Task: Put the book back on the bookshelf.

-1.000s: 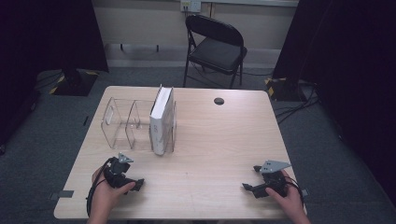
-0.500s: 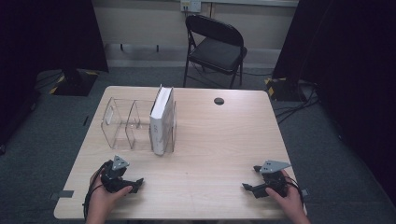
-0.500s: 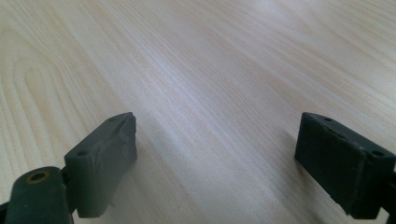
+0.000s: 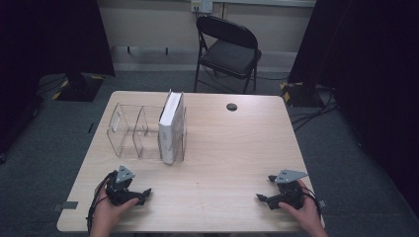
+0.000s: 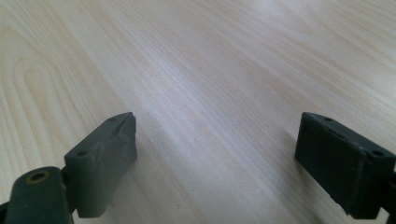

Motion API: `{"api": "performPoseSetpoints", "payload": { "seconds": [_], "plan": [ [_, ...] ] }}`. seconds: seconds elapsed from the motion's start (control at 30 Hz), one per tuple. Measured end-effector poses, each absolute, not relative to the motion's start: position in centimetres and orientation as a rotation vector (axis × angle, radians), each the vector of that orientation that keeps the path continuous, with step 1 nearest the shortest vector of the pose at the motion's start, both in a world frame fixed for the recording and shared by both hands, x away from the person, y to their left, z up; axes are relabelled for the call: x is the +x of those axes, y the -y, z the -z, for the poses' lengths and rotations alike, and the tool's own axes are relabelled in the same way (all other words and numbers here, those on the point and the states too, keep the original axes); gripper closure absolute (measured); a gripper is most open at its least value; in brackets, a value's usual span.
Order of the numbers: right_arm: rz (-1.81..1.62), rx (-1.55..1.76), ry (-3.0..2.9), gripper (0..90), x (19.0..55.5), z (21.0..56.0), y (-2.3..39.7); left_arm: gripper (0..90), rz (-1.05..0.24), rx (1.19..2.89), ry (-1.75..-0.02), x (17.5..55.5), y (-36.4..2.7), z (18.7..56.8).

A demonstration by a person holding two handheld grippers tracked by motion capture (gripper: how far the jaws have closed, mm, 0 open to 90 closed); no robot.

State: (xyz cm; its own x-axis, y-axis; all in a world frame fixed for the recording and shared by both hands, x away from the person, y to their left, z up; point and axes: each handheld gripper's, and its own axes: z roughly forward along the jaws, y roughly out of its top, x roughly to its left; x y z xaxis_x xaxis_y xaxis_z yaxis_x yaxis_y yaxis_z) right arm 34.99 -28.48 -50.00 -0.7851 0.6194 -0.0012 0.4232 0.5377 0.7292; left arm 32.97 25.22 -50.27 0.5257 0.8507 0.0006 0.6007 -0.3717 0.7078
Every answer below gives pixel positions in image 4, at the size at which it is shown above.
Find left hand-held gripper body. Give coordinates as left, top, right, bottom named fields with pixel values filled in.
left=105, top=165, right=141, bottom=207

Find black stand base striped tape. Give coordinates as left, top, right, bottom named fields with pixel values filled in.
left=52, top=72, right=105, bottom=103
left=280, top=81, right=325, bottom=108

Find grey tape strip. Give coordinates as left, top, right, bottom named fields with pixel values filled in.
left=52, top=200, right=79, bottom=212

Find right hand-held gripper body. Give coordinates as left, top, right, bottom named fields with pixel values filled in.
left=275, top=169, right=309, bottom=210

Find clear acrylic file organizer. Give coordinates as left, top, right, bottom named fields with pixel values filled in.
left=106, top=102, right=188, bottom=163

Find black curtain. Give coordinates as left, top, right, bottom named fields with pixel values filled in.
left=0, top=0, right=116, bottom=156
left=288, top=0, right=419, bottom=215

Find person's left hand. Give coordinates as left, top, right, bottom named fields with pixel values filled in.
left=90, top=186, right=140, bottom=231

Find person's right hand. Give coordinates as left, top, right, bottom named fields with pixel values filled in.
left=278, top=179, right=325, bottom=231

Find black floor cables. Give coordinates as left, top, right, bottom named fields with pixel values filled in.
left=290, top=85, right=340, bottom=132

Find black folding chair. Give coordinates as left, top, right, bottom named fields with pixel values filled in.
left=193, top=15, right=263, bottom=95

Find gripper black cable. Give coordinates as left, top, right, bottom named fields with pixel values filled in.
left=86, top=172, right=117, bottom=235
left=300, top=187, right=322, bottom=218

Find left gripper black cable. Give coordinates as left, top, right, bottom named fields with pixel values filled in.
left=86, top=172, right=117, bottom=235

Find white book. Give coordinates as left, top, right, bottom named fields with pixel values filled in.
left=157, top=89, right=186, bottom=166

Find white wall outlet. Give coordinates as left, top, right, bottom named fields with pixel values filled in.
left=191, top=0, right=214, bottom=14

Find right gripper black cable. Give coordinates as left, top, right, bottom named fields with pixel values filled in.
left=300, top=187, right=322, bottom=218

